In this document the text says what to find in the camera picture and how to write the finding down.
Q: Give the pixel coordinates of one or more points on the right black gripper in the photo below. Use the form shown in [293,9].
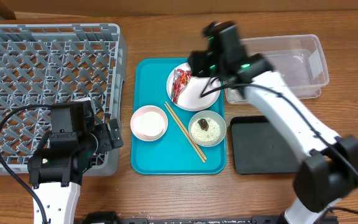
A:
[195,61]

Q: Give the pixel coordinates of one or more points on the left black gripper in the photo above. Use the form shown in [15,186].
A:
[105,137]

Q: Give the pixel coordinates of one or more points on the red snack wrapper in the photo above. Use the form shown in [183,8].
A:
[181,79]

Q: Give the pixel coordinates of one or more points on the pink shallow bowl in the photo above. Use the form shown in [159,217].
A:
[136,117]

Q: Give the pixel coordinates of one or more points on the white round plate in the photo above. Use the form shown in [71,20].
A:
[190,100]

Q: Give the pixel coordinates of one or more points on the grey bowl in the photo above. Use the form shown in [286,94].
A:
[213,115]

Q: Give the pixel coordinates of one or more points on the brown food piece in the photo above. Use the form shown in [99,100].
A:
[203,124]

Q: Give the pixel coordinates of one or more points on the small white cup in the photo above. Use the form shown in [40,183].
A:
[151,124]

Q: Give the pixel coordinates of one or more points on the white rice pile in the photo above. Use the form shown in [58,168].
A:
[206,138]

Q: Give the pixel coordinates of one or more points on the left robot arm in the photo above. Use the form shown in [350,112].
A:
[64,154]

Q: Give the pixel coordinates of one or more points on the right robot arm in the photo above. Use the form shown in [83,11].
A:
[328,163]

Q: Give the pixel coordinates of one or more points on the clear plastic bin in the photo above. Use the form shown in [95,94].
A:
[299,58]

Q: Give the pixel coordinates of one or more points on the black rectangular tray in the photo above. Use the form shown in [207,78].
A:
[259,148]

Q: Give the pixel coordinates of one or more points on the grey plastic dish rack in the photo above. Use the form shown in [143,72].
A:
[43,64]

